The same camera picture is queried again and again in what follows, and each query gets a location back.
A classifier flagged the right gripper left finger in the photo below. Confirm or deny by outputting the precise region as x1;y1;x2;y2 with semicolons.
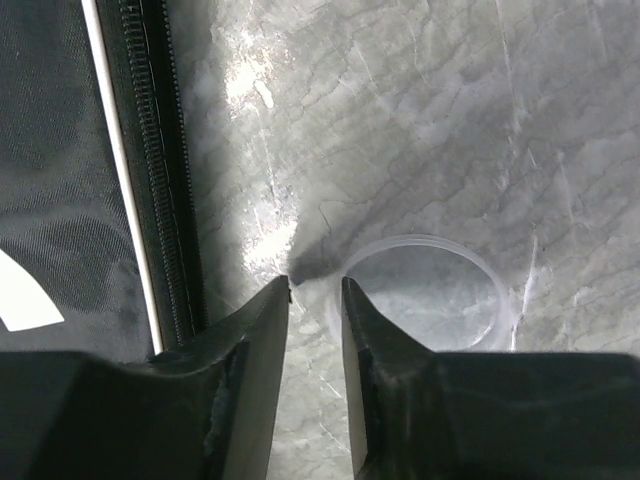
1;276;290;479

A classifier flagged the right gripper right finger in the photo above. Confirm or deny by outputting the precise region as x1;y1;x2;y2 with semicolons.
341;278;639;479

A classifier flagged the black racket cover bag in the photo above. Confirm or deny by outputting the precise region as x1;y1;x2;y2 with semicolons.
1;1;206;362

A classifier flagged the clear plastic tube lid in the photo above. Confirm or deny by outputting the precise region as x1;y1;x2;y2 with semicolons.
324;234;518;351

